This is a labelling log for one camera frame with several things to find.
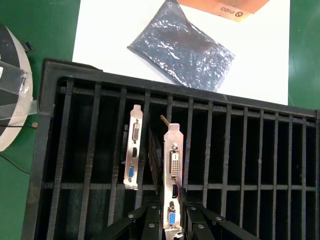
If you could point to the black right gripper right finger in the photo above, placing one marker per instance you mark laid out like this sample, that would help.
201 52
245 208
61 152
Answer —
207 227

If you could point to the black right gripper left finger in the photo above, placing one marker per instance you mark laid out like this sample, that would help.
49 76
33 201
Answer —
142 225

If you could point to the graphics card with metal bracket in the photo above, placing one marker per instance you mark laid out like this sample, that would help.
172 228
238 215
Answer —
173 140
133 150

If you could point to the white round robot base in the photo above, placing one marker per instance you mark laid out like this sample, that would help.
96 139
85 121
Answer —
23 75

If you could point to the black slotted plastic container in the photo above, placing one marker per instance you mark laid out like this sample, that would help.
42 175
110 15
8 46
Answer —
75 72

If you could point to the brown cardboard box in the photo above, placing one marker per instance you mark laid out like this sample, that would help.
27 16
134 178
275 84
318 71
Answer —
225 10

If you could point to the small tan disc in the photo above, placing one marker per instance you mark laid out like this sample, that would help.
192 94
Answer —
34 125

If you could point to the grey antistatic bubble bag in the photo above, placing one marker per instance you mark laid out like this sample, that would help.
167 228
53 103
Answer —
185 55

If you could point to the small black clip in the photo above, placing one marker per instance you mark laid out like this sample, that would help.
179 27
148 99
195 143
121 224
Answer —
27 46

